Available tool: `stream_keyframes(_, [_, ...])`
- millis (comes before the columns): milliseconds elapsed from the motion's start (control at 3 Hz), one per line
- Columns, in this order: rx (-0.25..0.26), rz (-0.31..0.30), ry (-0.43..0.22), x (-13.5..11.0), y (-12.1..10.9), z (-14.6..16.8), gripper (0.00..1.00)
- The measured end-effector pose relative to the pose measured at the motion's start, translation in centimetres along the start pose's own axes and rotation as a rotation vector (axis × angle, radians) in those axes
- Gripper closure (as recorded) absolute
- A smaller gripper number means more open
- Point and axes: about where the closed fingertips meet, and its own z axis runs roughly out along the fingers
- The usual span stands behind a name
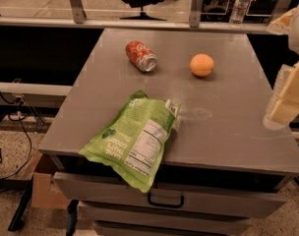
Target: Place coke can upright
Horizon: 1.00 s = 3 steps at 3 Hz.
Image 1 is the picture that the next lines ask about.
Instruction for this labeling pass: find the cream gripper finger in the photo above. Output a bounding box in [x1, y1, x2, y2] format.
[267, 8, 296, 35]
[264, 61, 299, 130]

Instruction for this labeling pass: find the red coke can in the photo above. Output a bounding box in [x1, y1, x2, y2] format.
[125, 40, 157, 73]

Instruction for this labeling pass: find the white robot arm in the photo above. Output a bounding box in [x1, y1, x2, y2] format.
[263, 4, 299, 130]

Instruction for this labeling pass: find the clear plastic water bottle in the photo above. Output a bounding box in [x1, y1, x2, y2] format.
[229, 0, 251, 24]

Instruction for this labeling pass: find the orange fruit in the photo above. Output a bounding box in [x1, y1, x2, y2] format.
[190, 54, 214, 77]

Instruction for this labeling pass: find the grey drawer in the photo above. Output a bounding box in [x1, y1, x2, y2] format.
[54, 172, 285, 218]
[92, 221, 229, 236]
[78, 201, 252, 236]

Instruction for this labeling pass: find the green snack bag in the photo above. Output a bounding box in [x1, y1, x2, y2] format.
[80, 90, 180, 193]

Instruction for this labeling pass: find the grey top drawer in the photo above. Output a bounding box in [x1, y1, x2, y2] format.
[54, 172, 285, 218]

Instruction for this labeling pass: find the cardboard box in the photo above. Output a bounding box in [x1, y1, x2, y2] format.
[25, 152, 70, 209]

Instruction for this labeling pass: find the black drawer handle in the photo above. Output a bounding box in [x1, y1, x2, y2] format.
[147, 193, 185, 208]

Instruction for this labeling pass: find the black cable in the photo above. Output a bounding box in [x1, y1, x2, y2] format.
[0, 13, 33, 182]

